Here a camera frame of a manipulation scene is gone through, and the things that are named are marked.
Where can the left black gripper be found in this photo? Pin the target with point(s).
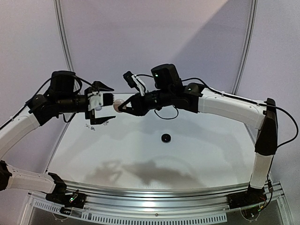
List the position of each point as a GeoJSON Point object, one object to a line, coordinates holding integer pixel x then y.
{"type": "Point", "coordinates": [91, 115]}

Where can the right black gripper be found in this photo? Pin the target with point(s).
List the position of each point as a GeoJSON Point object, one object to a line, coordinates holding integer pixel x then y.
{"type": "Point", "coordinates": [135, 104]}

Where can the pink earbud charging case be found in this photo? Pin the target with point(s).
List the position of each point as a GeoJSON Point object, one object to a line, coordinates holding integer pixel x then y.
{"type": "Point", "coordinates": [117, 103]}

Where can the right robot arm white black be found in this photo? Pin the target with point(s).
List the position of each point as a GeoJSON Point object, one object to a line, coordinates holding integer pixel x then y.
{"type": "Point", "coordinates": [200, 98]}

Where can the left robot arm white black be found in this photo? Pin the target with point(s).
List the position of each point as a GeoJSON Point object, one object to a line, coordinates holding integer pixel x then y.
{"type": "Point", "coordinates": [67, 93]}

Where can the purple earbud charging case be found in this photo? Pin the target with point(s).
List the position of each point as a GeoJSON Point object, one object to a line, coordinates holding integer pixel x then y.
{"type": "Point", "coordinates": [98, 108]}

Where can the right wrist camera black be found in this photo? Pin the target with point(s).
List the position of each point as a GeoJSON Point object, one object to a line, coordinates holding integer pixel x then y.
{"type": "Point", "coordinates": [128, 77]}

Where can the left aluminium frame post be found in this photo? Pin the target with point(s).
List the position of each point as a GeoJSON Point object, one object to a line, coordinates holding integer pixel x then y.
{"type": "Point", "coordinates": [62, 34]}

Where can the aluminium frame post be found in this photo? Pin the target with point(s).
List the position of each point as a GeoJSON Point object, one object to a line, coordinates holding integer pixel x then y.
{"type": "Point", "coordinates": [246, 45]}
{"type": "Point", "coordinates": [62, 34]}

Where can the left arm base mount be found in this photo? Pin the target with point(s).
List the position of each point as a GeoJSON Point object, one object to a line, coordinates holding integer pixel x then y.
{"type": "Point", "coordinates": [68, 201]}

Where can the aluminium front rail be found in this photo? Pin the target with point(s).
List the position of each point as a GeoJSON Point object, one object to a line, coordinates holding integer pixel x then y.
{"type": "Point", "coordinates": [121, 206]}

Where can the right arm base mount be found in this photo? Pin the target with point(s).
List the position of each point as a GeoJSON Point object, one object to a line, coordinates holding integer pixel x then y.
{"type": "Point", "coordinates": [249, 197]}

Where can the right aluminium frame post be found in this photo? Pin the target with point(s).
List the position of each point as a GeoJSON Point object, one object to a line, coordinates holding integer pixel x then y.
{"type": "Point", "coordinates": [246, 45]}

